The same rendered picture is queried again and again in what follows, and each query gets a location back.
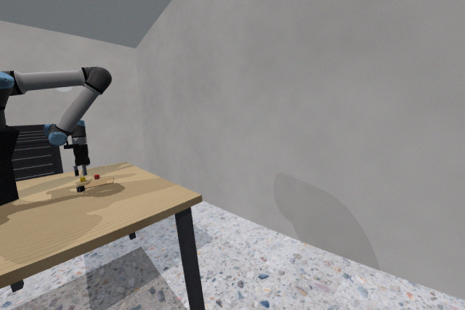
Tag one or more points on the tan square mat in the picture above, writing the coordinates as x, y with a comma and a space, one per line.
100, 182

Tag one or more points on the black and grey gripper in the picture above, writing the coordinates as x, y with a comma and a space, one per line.
81, 153

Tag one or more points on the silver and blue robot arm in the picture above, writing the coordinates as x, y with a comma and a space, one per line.
70, 124

